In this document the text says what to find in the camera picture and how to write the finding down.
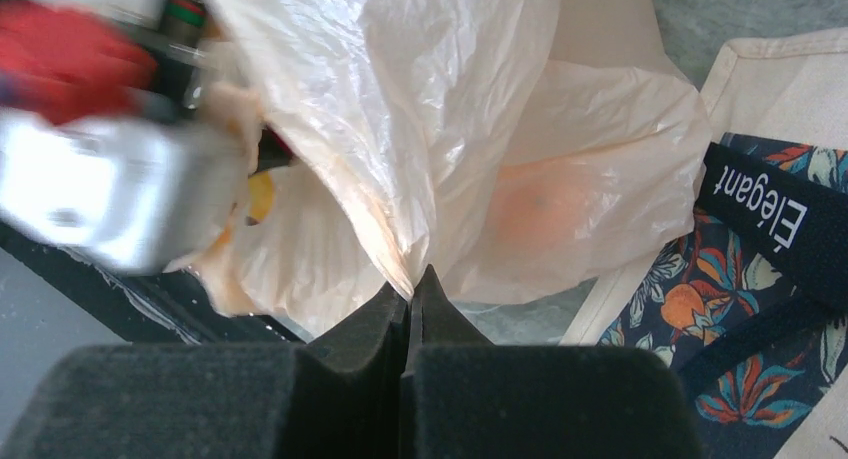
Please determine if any orange plastic grocery bag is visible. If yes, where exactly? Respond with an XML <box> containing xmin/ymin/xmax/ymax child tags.
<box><xmin>190</xmin><ymin>0</ymin><xmax>712</xmax><ymax>335</ymax></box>

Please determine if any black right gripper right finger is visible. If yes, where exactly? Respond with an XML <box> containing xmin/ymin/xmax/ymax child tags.
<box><xmin>405</xmin><ymin>265</ymin><xmax>494</xmax><ymax>375</ymax></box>

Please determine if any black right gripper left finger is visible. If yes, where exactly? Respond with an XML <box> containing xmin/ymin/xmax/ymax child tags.
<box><xmin>307</xmin><ymin>284</ymin><xmax>408</xmax><ymax>458</ymax></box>

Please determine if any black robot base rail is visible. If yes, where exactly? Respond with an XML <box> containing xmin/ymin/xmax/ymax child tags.
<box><xmin>1</xmin><ymin>224</ymin><xmax>302</xmax><ymax>344</ymax></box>

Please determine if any beige canvas tote bag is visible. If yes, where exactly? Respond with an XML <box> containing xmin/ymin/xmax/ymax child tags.
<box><xmin>563</xmin><ymin>0</ymin><xmax>847</xmax><ymax>458</ymax></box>

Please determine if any orange fruit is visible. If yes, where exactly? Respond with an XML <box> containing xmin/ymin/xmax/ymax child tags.
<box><xmin>490</xmin><ymin>164</ymin><xmax>589</xmax><ymax>254</ymax></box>

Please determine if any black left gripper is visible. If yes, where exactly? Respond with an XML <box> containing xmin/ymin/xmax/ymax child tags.
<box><xmin>0</xmin><ymin>0</ymin><xmax>296</xmax><ymax>172</ymax></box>

